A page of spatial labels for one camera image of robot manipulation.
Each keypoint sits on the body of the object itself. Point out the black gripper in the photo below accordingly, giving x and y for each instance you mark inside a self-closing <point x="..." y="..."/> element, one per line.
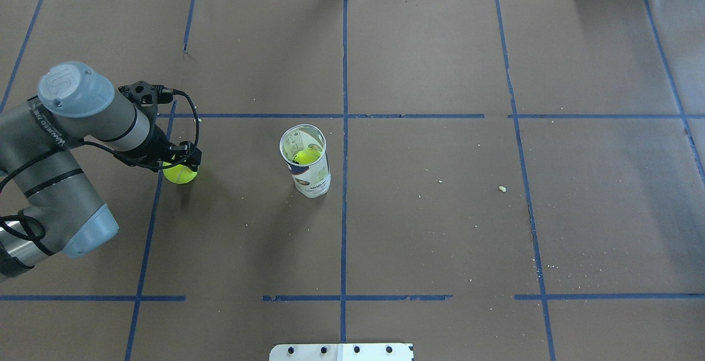
<point x="158" y="146"/>

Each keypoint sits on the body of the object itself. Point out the yellow green tennis ball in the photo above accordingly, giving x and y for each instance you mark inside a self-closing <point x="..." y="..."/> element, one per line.
<point x="179" y="174"/>

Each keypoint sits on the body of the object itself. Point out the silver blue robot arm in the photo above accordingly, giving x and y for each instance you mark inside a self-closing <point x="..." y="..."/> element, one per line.
<point x="77" y="107"/>

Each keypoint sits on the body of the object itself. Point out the tennis ball inside can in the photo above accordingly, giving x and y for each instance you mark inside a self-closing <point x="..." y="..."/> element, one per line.
<point x="307" y="156"/>

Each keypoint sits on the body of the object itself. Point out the clear plastic ball can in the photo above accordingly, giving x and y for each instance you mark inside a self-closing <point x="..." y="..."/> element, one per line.
<point x="312" y="180"/>

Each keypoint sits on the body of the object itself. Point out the brown paper table cover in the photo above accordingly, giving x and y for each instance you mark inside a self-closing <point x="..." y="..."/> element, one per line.
<point x="511" y="180"/>

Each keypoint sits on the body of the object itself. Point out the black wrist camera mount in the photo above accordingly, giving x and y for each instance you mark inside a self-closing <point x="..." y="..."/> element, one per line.
<point x="143" y="94"/>

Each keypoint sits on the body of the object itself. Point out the white metal base plate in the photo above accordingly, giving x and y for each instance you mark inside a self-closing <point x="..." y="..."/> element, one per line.
<point x="343" y="351"/>

